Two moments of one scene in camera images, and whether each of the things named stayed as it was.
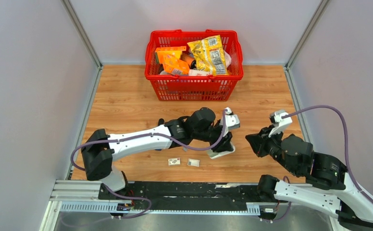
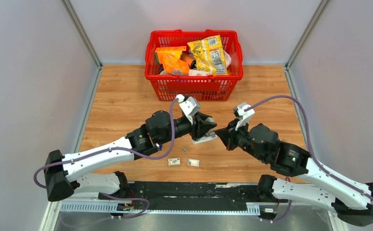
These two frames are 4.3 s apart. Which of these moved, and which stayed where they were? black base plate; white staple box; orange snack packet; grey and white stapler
Moved: grey and white stapler
Stayed: orange snack packet; black base plate; white staple box
